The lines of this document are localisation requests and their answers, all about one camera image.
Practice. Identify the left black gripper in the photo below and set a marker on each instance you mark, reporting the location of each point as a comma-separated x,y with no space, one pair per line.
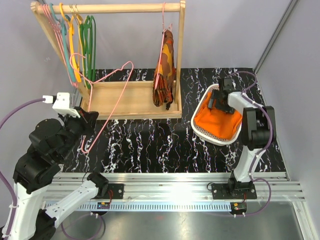
89,122

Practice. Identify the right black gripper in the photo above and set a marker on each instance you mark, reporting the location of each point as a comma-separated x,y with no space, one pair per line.
215,96

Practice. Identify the orange trousers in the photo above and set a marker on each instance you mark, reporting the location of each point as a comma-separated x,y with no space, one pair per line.
220,124

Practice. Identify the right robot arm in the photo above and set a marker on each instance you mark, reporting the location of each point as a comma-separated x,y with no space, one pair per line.
257,134

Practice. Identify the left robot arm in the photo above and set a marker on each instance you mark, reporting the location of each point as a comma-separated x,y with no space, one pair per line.
52,141

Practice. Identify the camouflage patterned trousers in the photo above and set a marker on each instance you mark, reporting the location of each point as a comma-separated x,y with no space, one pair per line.
164,95

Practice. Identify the green hanger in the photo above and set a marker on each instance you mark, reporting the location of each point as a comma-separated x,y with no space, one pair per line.
92,34
85,46

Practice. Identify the teal hanger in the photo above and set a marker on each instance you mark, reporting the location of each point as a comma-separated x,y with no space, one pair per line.
66,51

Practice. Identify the yellow hanger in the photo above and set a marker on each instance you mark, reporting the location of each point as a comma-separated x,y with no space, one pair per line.
79,20
70,43

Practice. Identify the white perforated plastic basket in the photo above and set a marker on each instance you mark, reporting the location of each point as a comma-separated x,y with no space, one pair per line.
205,135

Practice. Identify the wooden clothes rack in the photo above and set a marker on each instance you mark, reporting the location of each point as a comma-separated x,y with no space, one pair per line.
128,99

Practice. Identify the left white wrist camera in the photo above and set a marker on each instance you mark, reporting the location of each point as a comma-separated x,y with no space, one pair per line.
63,103

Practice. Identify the pink wire hanger with camouflage trousers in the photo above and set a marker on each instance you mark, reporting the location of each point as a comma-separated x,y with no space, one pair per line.
163,25

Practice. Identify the aluminium mounting rail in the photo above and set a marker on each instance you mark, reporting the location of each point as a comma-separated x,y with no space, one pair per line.
194,192

